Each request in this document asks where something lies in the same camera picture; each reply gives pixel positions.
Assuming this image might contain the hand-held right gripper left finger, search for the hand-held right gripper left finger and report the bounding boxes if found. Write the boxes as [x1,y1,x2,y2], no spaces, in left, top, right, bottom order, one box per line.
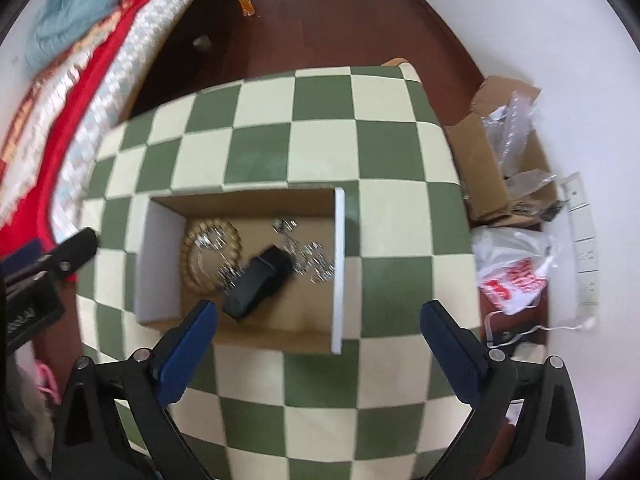
[52,299,218,480]

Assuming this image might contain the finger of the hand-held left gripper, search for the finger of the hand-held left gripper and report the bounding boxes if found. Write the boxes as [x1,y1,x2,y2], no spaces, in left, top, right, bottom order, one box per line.
[0,238,45,281]
[44,227,100,278]

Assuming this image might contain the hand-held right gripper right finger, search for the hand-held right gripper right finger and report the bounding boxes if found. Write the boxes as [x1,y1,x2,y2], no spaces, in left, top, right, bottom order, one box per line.
[420,300,586,480]

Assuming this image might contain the thin silver chain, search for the thin silver chain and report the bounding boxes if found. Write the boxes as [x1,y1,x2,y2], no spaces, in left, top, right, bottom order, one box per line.
[217,265,246,292]

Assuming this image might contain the black wristband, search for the black wristband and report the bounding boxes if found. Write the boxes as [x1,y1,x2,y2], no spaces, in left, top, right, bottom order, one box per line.
[222,244,294,322]

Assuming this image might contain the wooden bead bracelet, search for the wooden bead bracelet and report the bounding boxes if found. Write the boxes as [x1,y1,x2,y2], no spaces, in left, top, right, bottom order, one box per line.
[180,217,244,294]

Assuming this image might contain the small silver chain bracelet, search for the small silver chain bracelet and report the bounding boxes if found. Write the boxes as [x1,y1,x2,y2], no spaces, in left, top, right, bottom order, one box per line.
[195,228,234,252]

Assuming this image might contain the white cardboard box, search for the white cardboard box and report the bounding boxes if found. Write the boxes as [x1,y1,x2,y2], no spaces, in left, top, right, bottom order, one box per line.
[133,186,347,356]

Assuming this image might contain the thin silver pendant necklace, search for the thin silver pendant necklace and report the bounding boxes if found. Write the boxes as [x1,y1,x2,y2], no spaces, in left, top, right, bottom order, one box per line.
[271,217,301,257]

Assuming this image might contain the chunky silver chain bracelet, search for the chunky silver chain bracelet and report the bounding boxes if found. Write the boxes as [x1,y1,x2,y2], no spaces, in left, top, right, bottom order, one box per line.
[295,241,336,284]

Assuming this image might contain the red printed blanket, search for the red printed blanket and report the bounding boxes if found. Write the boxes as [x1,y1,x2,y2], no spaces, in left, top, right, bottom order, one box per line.
[0,0,201,273]

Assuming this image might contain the pink slippers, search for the pink slippers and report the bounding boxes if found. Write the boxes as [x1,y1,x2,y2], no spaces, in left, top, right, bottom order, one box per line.
[34,361,64,404]

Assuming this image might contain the white red-print plastic bag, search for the white red-print plastic bag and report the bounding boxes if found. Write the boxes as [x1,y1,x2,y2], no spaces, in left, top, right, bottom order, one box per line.
[472,225,559,316]

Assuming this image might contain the white power strip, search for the white power strip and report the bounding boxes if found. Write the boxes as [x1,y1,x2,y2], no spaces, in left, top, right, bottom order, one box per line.
[559,172,601,307]

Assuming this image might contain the brown cardboard box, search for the brown cardboard box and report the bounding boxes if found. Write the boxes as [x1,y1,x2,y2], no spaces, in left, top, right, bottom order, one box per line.
[444,75,559,227]

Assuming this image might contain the clear plastic packaging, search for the clear plastic packaging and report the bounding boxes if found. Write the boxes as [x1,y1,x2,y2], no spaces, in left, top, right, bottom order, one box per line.
[481,90,557,197]

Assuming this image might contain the blue quilt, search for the blue quilt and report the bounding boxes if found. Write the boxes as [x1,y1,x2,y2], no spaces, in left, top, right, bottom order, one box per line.
[24,0,147,74]

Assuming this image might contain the green checkered tablecloth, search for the green checkered tablecloth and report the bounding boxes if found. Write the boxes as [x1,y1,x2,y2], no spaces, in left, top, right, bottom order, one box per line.
[75,62,484,480]

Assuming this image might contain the white cable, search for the white cable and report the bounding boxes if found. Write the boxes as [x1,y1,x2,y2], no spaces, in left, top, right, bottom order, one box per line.
[482,310,599,349]

